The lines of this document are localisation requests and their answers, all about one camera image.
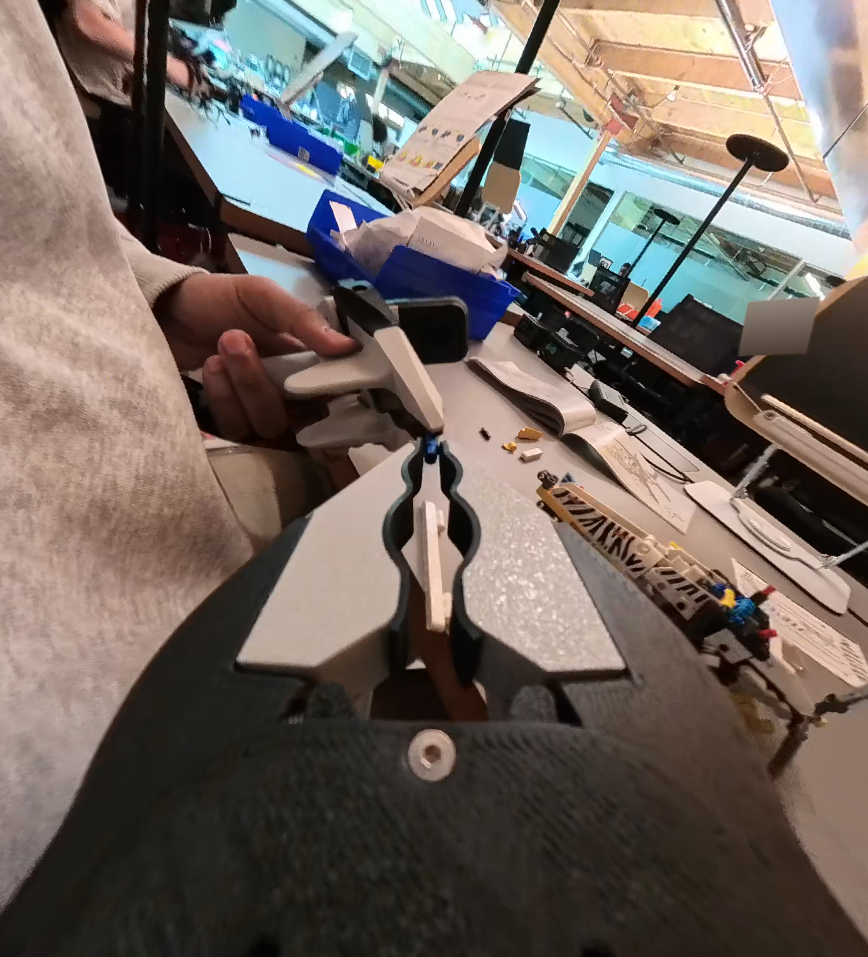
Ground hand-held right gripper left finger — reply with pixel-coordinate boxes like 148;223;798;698
234;441;435;677

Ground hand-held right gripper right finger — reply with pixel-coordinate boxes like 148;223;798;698
436;441;628;685

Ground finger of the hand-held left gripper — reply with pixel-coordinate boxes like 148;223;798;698
368;325;447;437

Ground long white lego beam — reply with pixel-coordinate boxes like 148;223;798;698
417;499;455;635

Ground zebra striped lego helicopter model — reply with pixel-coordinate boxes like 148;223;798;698
537;471;868;779

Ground person's left forearm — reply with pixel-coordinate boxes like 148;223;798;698
97;209;210;315

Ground open lego instruction booklet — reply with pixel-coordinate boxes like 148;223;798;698
467;357;696;533

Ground person's left hand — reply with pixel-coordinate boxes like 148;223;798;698
153;273;361;444

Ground blue plastic storage bin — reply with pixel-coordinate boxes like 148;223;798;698
307;189;521;341
239;93;345;176

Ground crumpled white paper bags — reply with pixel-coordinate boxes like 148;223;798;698
329;202;510;278

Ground black battery chargers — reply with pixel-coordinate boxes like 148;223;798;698
512;313;599;371

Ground black and beige panel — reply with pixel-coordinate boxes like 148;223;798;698
482;116;532;214

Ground black power adapter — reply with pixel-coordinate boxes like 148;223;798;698
587;380;633;420

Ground printed paper poster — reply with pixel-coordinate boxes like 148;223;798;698
381;71;539;191

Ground black slanted pole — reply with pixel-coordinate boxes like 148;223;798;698
452;0;562;218

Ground silver monitor stand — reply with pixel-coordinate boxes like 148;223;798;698
684;419;868;616

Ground zebra print sticker sheet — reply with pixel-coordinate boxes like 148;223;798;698
731;557;868;715

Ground person in grey hoodie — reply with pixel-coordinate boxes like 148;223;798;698
0;0;255;957

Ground black pole with round top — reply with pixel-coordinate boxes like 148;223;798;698
651;135;790;322

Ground black cable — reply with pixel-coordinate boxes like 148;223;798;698
628;422;698;485

